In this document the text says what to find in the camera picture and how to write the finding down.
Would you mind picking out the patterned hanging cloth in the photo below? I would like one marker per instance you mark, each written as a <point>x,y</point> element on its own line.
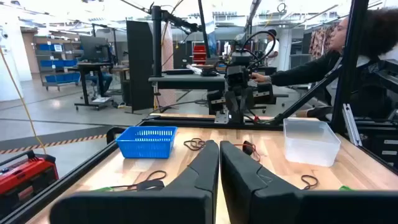
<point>320,40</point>

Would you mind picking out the dark thin rubber band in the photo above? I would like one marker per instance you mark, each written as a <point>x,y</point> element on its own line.
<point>196,144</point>
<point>157,171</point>
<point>316,180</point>

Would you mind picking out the red storage bins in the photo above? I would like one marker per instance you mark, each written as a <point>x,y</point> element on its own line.
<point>199,54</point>

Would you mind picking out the silver aluminium bar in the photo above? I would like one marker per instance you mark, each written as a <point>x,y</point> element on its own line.
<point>351,124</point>

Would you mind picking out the silver metal bracket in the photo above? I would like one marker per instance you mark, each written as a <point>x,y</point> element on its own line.
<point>221,118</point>

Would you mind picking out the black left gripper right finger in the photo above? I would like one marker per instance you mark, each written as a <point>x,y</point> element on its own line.
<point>264,202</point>

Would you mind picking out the black cabinet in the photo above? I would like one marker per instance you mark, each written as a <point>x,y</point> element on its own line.
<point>382,146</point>

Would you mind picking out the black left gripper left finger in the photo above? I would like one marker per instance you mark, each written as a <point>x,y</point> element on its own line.
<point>186,202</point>

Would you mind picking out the green rubber band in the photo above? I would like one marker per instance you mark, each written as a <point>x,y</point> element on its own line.
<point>104,189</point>
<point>344,188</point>

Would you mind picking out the black table clamp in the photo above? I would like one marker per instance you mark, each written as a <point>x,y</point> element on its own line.
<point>109,135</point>

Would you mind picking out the red black power station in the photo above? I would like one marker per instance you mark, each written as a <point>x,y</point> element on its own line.
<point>28,180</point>

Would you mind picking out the black standing desk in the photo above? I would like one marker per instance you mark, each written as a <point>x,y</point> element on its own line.
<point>90,67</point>

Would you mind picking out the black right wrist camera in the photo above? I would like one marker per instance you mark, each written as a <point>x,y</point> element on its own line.
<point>237,76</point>

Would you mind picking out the clear plastic container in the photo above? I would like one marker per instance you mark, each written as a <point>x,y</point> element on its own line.
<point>311,146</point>

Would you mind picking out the black partition panel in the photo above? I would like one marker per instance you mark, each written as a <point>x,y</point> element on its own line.
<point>140,65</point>

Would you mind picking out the person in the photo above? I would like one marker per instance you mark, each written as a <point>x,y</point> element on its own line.
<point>272,49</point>
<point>104,79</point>
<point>311,71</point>

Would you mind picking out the shelf with blue bins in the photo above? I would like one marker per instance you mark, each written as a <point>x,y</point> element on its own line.
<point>57,63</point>

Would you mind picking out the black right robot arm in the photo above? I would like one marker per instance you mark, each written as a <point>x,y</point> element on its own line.
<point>241,59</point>

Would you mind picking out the red rubber band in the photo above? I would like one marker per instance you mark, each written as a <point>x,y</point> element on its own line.
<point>257,154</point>

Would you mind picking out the black computer monitor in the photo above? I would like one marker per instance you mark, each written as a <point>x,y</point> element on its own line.
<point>93,48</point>

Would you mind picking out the grey workbench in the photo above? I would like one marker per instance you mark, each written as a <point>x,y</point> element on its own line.
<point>186,81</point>

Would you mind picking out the blue plastic basket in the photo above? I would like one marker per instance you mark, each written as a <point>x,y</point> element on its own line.
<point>146,146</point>

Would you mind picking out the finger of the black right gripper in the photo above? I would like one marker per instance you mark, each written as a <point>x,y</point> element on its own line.
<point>232,105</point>
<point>247,102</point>

